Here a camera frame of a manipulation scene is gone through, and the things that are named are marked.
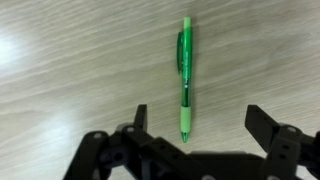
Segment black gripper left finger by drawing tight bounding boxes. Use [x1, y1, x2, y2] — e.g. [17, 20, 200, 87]
[63, 104, 187, 180]

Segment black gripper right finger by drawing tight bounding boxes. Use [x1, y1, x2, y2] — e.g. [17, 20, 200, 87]
[245, 105, 320, 180]

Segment green pen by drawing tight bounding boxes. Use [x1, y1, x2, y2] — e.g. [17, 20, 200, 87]
[176, 17, 192, 143]

